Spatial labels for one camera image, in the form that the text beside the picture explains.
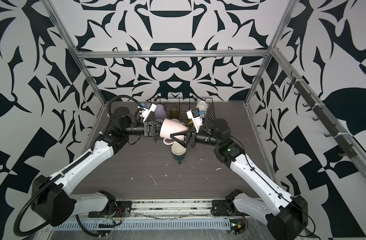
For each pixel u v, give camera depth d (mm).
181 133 575
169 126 613
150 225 648
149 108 626
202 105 1018
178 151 898
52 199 398
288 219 373
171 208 759
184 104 1151
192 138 561
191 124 572
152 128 605
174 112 1047
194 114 574
